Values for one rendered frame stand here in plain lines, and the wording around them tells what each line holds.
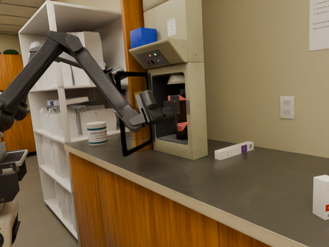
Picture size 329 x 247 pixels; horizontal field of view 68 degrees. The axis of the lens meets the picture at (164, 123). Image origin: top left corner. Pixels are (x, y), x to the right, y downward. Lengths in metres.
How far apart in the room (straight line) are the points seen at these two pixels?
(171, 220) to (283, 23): 1.06
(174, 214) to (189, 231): 0.08
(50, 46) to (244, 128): 1.09
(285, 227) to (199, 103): 0.70
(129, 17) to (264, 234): 1.20
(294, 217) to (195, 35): 0.86
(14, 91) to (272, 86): 1.18
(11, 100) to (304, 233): 0.98
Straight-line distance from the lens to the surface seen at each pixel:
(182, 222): 0.99
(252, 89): 1.48
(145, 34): 1.30
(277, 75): 1.41
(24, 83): 1.03
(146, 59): 1.32
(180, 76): 1.27
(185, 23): 1.21
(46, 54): 1.05
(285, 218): 0.77
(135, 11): 1.51
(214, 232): 0.88
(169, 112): 0.93
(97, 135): 1.72
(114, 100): 0.92
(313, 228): 0.75
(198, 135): 1.23
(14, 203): 1.44
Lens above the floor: 1.31
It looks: 9 degrees down
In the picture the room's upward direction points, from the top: 4 degrees counter-clockwise
